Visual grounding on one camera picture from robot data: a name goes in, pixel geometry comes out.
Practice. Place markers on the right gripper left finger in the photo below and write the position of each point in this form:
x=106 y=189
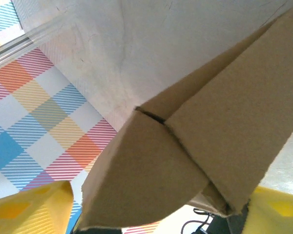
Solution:
x=27 y=212

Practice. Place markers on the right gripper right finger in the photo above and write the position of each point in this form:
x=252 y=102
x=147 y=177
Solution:
x=276 y=212

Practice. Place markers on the brown cardboard box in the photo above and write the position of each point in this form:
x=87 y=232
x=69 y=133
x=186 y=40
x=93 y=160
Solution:
x=210 y=122

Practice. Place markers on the aluminium corner post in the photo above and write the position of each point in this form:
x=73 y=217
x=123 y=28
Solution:
x=14 y=47

